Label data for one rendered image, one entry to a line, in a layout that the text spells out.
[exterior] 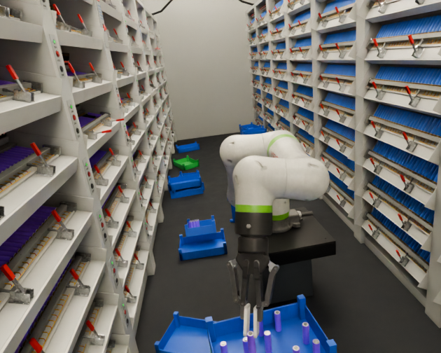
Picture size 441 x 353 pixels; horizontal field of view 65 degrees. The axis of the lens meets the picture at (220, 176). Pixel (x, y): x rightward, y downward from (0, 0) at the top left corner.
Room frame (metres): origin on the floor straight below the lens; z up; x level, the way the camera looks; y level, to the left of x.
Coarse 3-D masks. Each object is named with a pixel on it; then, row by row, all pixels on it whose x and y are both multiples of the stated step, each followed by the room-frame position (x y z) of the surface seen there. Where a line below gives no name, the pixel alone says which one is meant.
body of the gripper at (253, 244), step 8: (240, 240) 0.73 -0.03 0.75; (248, 240) 0.71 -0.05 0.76; (256, 240) 0.71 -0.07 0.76; (264, 240) 0.72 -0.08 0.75; (240, 248) 0.72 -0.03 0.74; (248, 248) 0.71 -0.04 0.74; (256, 248) 0.70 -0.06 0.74; (264, 248) 0.71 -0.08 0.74; (240, 256) 0.73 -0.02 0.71; (248, 256) 0.72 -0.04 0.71; (256, 256) 0.71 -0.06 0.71; (264, 256) 0.71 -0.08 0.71; (240, 264) 0.72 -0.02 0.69; (248, 264) 0.71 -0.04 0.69; (264, 264) 0.70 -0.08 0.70; (248, 272) 0.71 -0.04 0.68
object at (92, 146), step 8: (88, 104) 1.75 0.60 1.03; (96, 112) 1.75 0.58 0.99; (104, 112) 1.74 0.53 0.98; (112, 112) 1.75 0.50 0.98; (120, 112) 1.75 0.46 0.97; (104, 128) 1.51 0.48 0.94; (112, 128) 1.56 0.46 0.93; (104, 136) 1.42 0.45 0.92; (88, 144) 1.22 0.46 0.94; (96, 144) 1.28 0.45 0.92; (88, 152) 1.18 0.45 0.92
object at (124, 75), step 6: (114, 66) 2.01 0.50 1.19; (120, 66) 2.45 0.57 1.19; (126, 66) 2.45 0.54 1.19; (120, 72) 2.30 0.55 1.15; (126, 72) 2.27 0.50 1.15; (132, 72) 2.45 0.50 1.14; (120, 78) 1.99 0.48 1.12; (126, 78) 2.15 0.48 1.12; (132, 78) 2.40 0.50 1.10; (120, 84) 1.99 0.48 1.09; (126, 84) 2.17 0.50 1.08
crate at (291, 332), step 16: (288, 304) 0.84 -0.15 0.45; (304, 304) 0.82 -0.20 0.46; (208, 320) 0.79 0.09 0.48; (224, 320) 0.80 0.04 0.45; (240, 320) 0.81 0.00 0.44; (272, 320) 0.83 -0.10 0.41; (288, 320) 0.83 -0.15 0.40; (304, 320) 0.82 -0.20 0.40; (208, 336) 0.78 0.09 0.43; (224, 336) 0.80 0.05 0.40; (240, 336) 0.79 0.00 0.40; (272, 336) 0.77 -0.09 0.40; (288, 336) 0.77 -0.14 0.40; (320, 336) 0.73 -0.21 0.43; (240, 352) 0.73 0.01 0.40; (256, 352) 0.73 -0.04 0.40; (272, 352) 0.72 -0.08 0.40; (288, 352) 0.71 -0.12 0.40; (304, 352) 0.71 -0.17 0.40; (320, 352) 0.70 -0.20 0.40; (336, 352) 0.65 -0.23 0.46
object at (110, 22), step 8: (112, 0) 2.45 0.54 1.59; (104, 16) 2.45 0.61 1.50; (104, 24) 2.45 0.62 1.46; (112, 24) 2.45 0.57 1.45; (120, 24) 2.46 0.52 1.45; (112, 32) 2.45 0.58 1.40; (120, 32) 2.46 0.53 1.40; (128, 48) 2.46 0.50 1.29; (112, 56) 2.45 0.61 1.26; (120, 56) 2.45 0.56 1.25; (128, 56) 2.46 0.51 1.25; (120, 64) 2.45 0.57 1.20; (128, 64) 2.46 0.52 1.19; (120, 88) 2.45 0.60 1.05; (128, 88) 2.45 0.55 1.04; (136, 88) 2.46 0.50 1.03; (136, 112) 2.46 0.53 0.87; (136, 120) 2.45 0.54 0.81; (144, 136) 2.46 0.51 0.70; (144, 144) 2.46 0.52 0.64; (152, 168) 2.46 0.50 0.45; (152, 192) 2.46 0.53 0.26; (160, 200) 2.54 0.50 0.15; (160, 208) 2.47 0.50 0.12; (160, 216) 2.46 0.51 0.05
